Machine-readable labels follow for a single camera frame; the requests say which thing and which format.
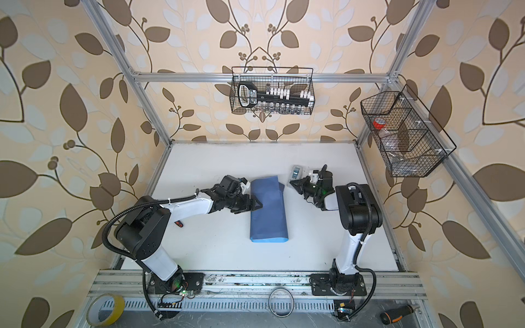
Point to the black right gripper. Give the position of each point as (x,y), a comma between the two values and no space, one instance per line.
(303,184)

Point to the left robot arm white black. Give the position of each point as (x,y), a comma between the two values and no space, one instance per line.
(138,231)

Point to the yellow tape roll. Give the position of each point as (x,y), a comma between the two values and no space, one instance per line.
(105,310)

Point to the right wall wire basket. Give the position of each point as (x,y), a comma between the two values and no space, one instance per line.
(416,142)

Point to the back wall wire basket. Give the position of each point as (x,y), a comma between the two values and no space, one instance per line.
(295,78)

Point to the blue wrapping paper sheet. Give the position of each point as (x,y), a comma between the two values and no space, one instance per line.
(269,223)

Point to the wall wire basket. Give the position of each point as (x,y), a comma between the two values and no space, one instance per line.
(295,78)
(416,142)

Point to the black tool set in basket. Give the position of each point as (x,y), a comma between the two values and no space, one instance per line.
(250,96)

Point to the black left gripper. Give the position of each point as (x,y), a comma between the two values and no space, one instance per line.
(251,204)

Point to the grey tape dispenser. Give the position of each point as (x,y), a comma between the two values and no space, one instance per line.
(297,172)

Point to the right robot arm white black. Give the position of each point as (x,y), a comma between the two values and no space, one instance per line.
(359,217)

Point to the red capped plastic bottle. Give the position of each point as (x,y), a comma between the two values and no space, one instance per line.
(379,125)

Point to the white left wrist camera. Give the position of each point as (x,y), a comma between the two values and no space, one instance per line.
(245,185)

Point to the orange black screwdriver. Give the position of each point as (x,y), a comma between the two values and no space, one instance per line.
(395,315)

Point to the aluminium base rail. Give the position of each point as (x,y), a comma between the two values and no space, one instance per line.
(303,284)

